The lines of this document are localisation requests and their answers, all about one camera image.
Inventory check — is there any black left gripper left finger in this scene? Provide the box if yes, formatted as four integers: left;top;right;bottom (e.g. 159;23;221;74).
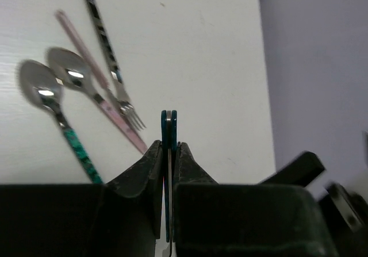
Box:
1;141;163;256

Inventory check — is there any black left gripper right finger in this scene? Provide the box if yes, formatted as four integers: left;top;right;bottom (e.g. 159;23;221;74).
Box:
173;143;338;256

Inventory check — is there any teal handled fork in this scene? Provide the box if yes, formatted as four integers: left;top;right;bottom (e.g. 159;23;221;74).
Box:
161;110;177;256

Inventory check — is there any black handled fork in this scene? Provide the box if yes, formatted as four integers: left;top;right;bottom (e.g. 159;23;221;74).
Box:
85;0;146;131

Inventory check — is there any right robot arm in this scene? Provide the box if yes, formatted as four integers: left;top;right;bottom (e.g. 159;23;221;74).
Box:
173;143;367;256

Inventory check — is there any teal handled spoon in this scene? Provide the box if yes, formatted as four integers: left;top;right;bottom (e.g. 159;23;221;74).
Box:
18;59;103;184

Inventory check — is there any pink handled spoon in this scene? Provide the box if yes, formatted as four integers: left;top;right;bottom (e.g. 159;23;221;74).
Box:
47;47;147;154

